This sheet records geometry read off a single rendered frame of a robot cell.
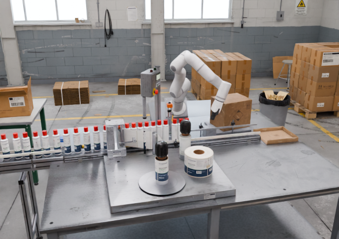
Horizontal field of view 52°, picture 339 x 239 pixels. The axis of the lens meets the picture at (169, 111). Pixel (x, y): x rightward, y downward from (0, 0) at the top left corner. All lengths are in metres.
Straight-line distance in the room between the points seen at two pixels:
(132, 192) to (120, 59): 6.10
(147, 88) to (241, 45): 6.02
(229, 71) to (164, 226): 3.72
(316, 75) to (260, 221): 3.40
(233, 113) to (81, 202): 1.60
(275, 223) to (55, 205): 1.82
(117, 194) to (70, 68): 6.23
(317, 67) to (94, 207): 4.61
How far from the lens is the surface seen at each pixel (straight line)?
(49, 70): 8.38
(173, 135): 2.87
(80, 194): 2.41
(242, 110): 3.28
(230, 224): 3.13
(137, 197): 2.23
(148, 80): 2.70
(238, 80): 6.28
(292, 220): 3.30
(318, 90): 6.14
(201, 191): 2.28
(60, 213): 2.27
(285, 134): 3.36
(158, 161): 2.23
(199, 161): 2.36
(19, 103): 4.05
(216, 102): 2.89
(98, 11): 8.00
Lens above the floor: 2.11
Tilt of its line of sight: 20 degrees down
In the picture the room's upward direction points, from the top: straight up
